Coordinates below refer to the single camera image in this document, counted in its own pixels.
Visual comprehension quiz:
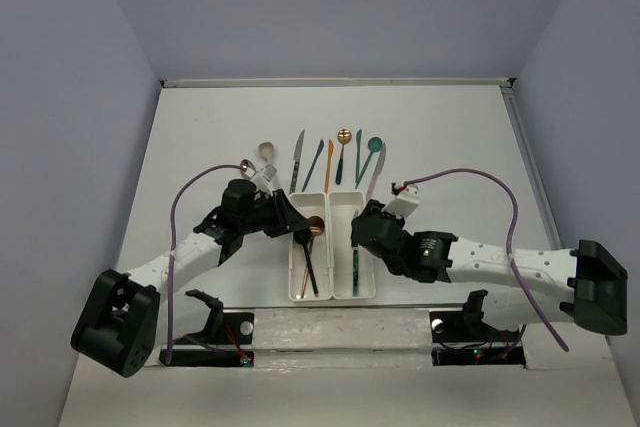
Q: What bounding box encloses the silver spoon green handle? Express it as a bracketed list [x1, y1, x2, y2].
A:
[240, 159, 256, 180]

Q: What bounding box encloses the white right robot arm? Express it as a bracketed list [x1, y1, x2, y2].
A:
[351, 200, 628, 339]

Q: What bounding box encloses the copper metal spoon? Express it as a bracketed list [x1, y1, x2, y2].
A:
[297, 216, 325, 300]

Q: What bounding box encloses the gold spoon green handle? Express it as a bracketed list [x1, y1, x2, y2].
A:
[335, 129, 352, 185]

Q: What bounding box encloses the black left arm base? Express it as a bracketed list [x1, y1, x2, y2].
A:
[159, 289, 255, 368]

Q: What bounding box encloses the steel knife dark handle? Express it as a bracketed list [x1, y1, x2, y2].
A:
[289, 129, 306, 194]

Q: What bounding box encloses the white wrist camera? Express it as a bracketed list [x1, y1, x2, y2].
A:
[250, 164, 280, 195]
[382, 182, 420, 219]

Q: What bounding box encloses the steel knife pink handle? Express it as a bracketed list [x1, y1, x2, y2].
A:
[365, 143, 386, 202]

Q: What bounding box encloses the orange plastic knife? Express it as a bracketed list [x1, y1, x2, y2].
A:
[323, 139, 335, 194]

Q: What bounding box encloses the dark blue plastic knife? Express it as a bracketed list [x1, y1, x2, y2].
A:
[301, 139, 325, 192]

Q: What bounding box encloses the teal plastic spoon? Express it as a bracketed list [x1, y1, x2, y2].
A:
[356, 136, 384, 186]

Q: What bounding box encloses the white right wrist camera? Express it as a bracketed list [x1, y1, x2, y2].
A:
[382, 182, 420, 219]

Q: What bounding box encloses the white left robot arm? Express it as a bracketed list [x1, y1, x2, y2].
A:
[70, 177, 309, 378]

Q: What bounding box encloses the steel knife green handle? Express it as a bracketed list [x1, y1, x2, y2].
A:
[351, 208, 362, 298]

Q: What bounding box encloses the beige plastic spoon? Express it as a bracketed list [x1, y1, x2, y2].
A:
[258, 142, 275, 164]

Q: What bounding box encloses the white left utensil tray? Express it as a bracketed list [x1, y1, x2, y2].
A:
[288, 192, 334, 302]

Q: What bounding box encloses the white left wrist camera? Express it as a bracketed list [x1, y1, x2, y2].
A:
[250, 164, 280, 195]

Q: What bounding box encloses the white right utensil tray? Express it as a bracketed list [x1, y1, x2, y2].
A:
[328, 191, 376, 300]

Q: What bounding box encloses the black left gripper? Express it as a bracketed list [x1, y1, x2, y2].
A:
[238, 189, 310, 238]

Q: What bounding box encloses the black silicone spoon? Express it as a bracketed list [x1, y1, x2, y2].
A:
[294, 228, 319, 296]

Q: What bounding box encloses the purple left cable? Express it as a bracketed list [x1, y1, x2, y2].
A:
[164, 162, 244, 364]

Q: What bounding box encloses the white utensil tray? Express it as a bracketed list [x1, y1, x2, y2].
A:
[288, 192, 334, 302]
[328, 191, 376, 300]

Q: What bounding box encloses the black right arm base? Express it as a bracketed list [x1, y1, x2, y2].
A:
[429, 290, 526, 367]

